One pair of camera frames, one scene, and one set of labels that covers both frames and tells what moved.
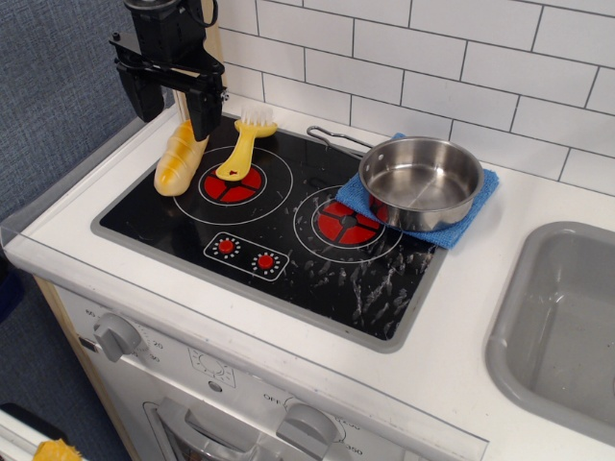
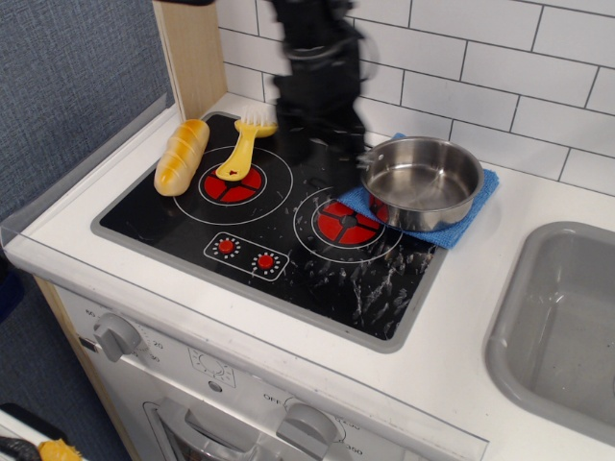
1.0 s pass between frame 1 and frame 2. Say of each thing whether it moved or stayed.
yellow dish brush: stayed
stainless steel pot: stayed
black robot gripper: moved
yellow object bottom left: stayed
